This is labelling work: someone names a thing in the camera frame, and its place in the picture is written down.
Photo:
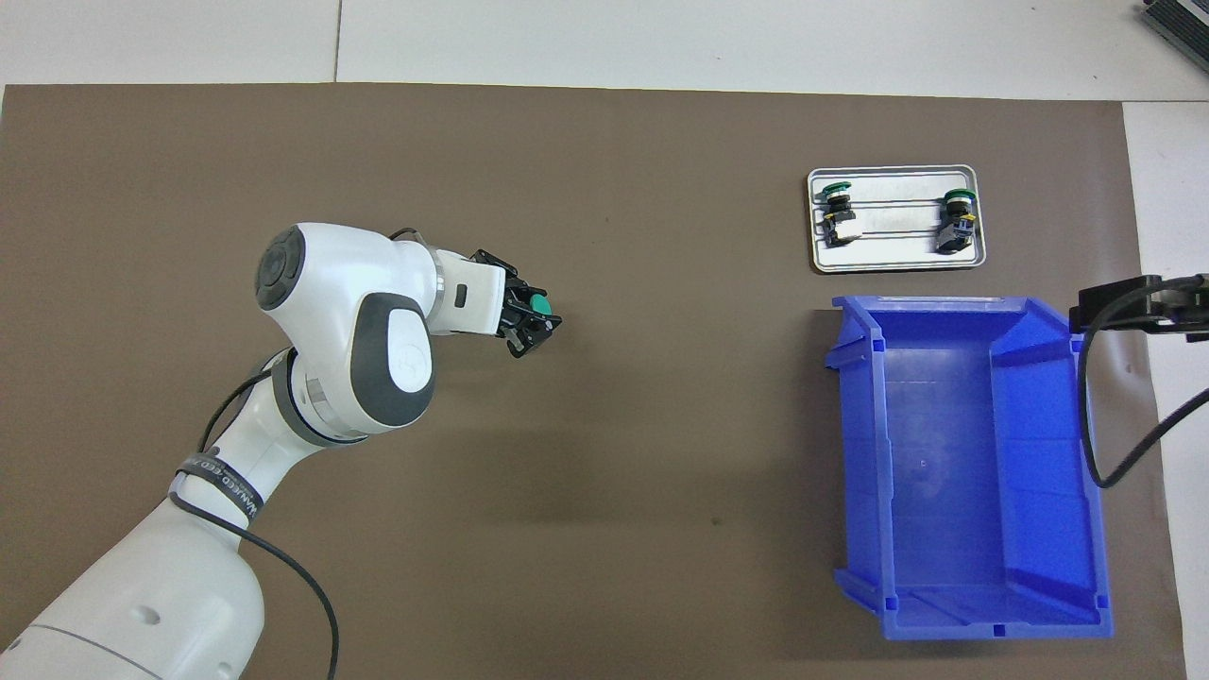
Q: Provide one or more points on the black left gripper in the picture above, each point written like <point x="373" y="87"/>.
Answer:
<point x="515" y="307"/>

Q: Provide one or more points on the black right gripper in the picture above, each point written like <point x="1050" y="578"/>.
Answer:
<point x="1185" y="307"/>

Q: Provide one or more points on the green push button switch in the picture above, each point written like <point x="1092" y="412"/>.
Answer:
<point x="541" y="305"/>

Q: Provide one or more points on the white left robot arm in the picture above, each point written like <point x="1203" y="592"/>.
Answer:
<point x="331" y="331"/>

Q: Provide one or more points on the green button with blue block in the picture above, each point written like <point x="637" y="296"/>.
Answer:
<point x="956" y="227"/>

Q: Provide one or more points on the green button with white block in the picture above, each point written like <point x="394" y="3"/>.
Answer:
<point x="839" y="225"/>

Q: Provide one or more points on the brown table mat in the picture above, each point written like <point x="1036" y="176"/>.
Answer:
<point x="661" y="425"/>

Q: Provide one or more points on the grey metal tray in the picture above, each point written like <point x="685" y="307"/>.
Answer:
<point x="897" y="246"/>

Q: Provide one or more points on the blue plastic storage bin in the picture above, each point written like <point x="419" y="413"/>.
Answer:
<point x="945" y="472"/>

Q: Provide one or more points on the grey ribbed metal device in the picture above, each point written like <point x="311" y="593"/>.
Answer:
<point x="1181" y="24"/>

